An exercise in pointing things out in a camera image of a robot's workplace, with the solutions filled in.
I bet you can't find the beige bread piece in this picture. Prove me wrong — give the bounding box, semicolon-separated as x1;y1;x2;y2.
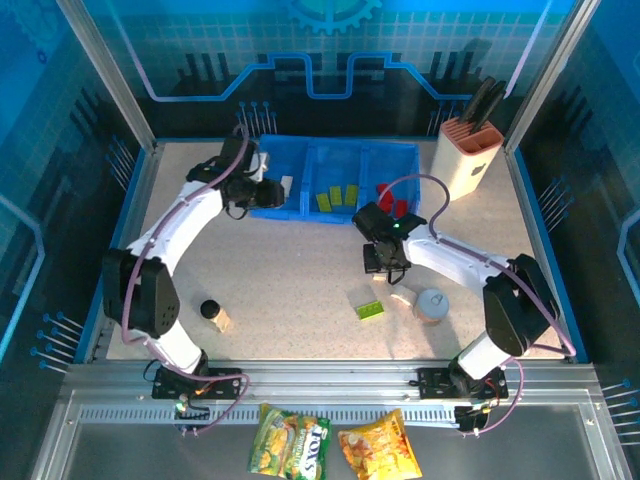
389;284;418;308

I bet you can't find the grey tin can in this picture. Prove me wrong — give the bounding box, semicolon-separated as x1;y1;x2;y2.
413;288;451;326

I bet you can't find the blue plastic divided bin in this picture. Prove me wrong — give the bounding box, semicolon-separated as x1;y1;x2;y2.
248;133;422;226

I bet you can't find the white knife block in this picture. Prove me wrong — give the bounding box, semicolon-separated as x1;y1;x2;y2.
430;117;505;202

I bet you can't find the beige bottle with black cap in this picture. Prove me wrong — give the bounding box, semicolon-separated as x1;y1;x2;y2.
199;298;235;335

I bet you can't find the yellow snack bag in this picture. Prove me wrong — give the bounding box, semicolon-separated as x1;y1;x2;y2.
337;408;424;480

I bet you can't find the green snack bag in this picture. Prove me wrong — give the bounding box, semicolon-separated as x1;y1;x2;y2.
247;403;333;480

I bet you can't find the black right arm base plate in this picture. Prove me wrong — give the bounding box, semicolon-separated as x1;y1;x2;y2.
416;366;510;401

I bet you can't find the aluminium front rail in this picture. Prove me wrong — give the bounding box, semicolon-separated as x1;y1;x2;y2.
59;359;601;401

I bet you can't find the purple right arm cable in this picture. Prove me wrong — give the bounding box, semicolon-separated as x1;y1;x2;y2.
391;173;579;438

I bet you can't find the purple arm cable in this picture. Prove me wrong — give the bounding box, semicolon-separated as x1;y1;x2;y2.
391;173;579;438
119;123;252;437

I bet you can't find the slotted grey cable duct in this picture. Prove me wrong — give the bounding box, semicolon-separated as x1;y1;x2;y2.
78;405;464;425

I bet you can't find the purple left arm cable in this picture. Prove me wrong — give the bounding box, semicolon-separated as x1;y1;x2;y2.
119;123;252;437

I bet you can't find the black handled knife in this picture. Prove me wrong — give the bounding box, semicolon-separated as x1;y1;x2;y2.
457;76;497;126
469;79;508;135

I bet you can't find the aluminium frame post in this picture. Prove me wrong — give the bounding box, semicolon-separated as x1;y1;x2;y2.
55;0;160;154
503;0;602;154

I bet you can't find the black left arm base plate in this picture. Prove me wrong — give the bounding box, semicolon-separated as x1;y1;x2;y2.
151;366;242;401

